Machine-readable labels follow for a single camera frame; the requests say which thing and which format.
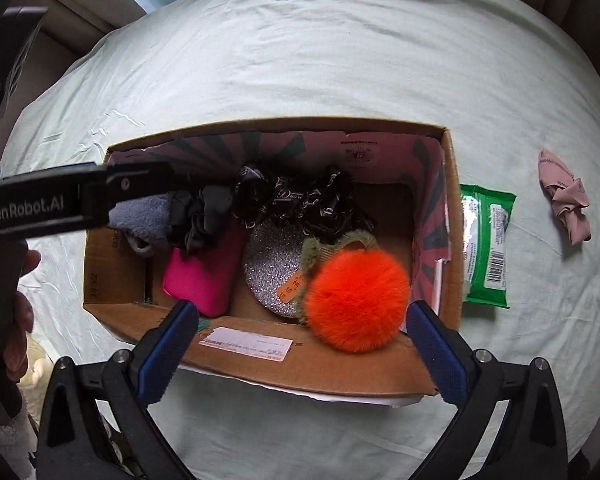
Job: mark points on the pink zip pouch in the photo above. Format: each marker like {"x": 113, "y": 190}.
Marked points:
{"x": 200, "y": 280}

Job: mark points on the beige headboard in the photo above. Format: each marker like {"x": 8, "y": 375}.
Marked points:
{"x": 55, "y": 60}

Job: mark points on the brown cardboard box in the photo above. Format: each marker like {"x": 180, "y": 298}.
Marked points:
{"x": 330, "y": 370}

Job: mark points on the orange fluffy pompom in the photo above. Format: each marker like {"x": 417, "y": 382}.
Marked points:
{"x": 360, "y": 300}

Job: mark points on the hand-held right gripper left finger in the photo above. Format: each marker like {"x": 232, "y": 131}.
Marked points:
{"x": 167, "y": 355}

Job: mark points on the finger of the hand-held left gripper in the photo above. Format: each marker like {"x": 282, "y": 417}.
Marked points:
{"x": 140, "y": 180}

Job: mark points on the blue-grey fuzzy sock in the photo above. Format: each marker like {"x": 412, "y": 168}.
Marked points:
{"x": 140, "y": 215}

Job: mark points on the person's left hand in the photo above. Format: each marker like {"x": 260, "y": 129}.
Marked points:
{"x": 22, "y": 320}

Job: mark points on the green wet wipes packet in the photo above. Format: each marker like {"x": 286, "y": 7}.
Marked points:
{"x": 485, "y": 245}

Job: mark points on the black printed scrunchie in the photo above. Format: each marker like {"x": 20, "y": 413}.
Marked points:
{"x": 290, "y": 200}

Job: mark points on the round silver glitter mirror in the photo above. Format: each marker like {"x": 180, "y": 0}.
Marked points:
{"x": 270, "y": 265}

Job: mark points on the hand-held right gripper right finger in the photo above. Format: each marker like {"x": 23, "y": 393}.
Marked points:
{"x": 437, "y": 360}

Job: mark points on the plain black scrunchie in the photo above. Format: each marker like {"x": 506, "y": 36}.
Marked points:
{"x": 200, "y": 225}

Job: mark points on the pink crumpled cloth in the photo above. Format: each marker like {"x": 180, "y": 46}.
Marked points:
{"x": 567, "y": 200}

